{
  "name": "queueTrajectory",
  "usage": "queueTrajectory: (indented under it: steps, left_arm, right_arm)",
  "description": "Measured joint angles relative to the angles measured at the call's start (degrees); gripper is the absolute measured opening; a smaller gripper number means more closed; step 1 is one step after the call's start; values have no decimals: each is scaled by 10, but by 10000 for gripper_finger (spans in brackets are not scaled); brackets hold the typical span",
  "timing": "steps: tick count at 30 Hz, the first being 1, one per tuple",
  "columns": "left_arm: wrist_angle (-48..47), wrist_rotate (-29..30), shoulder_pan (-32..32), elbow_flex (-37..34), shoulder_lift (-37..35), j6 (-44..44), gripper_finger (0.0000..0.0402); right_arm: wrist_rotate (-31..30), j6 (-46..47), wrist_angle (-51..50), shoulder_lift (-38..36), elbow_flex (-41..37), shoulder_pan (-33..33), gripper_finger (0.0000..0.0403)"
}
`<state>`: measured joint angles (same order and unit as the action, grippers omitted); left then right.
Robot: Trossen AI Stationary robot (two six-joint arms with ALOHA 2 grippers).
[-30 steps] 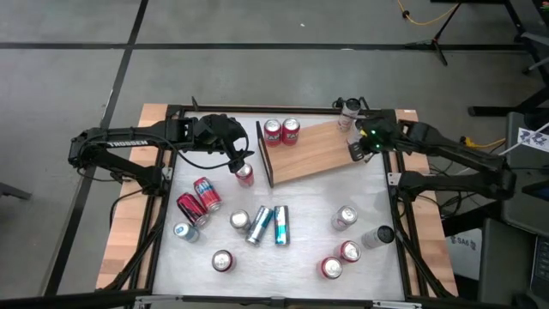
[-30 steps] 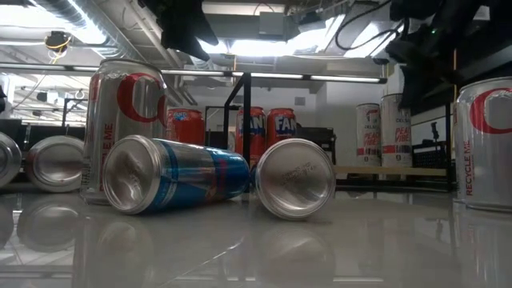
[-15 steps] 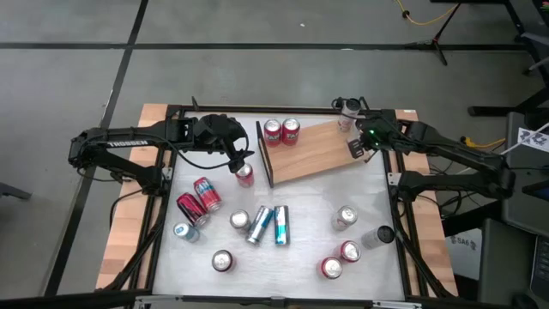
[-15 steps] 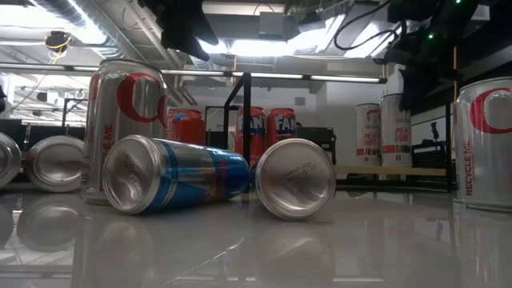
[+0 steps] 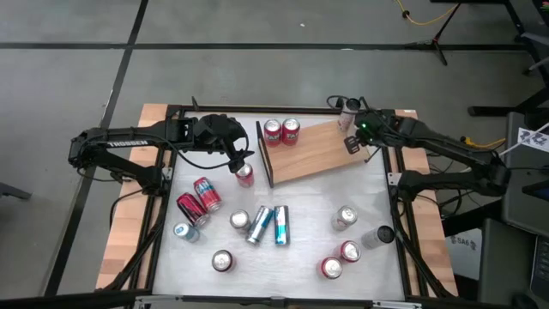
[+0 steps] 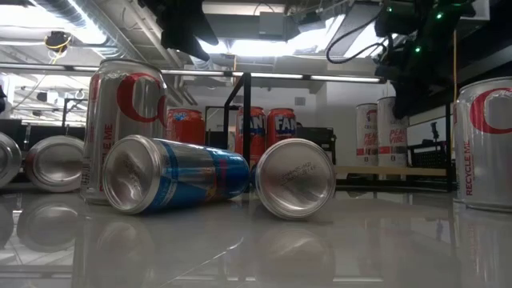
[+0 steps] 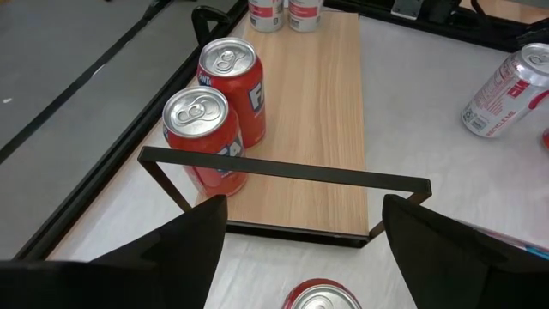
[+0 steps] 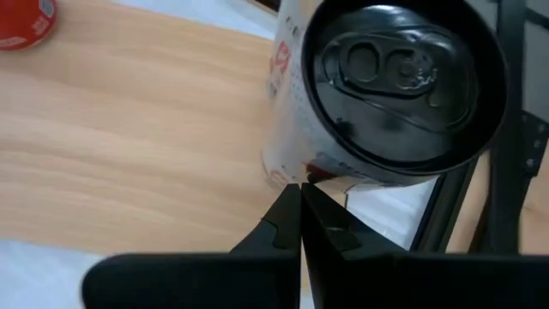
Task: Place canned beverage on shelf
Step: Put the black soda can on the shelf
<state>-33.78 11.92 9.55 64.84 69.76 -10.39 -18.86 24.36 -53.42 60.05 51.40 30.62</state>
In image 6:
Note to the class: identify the silver Diet Coke can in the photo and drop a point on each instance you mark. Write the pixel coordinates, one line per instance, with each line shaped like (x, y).
(120, 100)
(484, 160)

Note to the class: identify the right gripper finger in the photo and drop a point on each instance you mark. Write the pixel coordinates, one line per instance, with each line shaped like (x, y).
(403, 98)

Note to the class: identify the long fluorescent light bar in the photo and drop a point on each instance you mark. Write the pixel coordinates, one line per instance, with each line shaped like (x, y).
(344, 78)

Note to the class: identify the black crate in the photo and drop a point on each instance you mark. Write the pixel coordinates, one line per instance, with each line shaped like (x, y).
(316, 134)

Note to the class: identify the black mesh cart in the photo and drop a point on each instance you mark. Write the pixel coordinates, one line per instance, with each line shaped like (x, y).
(424, 158)

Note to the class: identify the black rectangular frame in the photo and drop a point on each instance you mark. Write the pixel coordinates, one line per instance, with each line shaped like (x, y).
(216, 138)

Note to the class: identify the wooden shelf black metal frame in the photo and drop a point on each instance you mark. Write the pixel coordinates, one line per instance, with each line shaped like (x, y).
(400, 171)

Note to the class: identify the silver blue Red Bull can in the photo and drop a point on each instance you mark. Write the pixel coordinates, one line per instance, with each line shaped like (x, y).
(180, 172)

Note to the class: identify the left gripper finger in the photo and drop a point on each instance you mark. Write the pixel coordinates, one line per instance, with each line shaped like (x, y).
(178, 34)
(204, 30)

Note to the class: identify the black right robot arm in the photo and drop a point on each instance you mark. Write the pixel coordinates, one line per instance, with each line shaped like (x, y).
(448, 12)

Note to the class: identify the teal Red Bull can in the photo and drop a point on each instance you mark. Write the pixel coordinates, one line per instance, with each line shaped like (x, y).
(295, 178)

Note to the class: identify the dark red soda can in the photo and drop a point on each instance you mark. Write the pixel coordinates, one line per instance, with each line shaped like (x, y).
(8, 160)

